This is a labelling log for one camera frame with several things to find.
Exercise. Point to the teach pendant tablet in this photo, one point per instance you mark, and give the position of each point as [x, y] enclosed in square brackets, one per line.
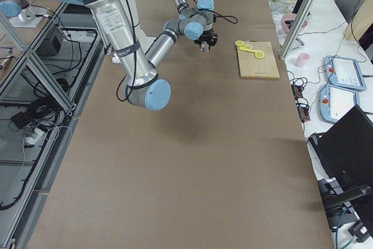
[344, 72]
[334, 102]

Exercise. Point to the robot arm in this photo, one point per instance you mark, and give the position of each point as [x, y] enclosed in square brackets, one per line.
[115, 20]
[202, 12]

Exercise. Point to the pink bowl with ice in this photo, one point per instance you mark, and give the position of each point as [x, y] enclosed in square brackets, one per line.
[287, 22]

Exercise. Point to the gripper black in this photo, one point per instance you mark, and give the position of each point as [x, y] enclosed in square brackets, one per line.
[204, 40]

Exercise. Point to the middle lemon slice of row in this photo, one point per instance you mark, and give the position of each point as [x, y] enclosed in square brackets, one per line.
[245, 45]

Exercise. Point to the aluminium frame post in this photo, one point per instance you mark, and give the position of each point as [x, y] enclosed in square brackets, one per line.
[295, 29]

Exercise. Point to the wooden cutting board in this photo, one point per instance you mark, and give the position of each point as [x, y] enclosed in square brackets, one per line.
[252, 67]

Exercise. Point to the black power strip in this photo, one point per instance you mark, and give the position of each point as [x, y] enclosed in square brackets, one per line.
[301, 102]

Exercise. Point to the pink plastic cup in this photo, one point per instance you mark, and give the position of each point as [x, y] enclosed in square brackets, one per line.
[302, 59]

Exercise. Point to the small glass measuring cup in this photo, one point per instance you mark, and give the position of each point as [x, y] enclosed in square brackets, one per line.
[204, 46]

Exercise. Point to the far teach pendant tablet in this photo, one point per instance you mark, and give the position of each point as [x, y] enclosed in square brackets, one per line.
[344, 72]

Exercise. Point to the near teach pendant tablet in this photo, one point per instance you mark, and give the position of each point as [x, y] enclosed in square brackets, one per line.
[334, 102]

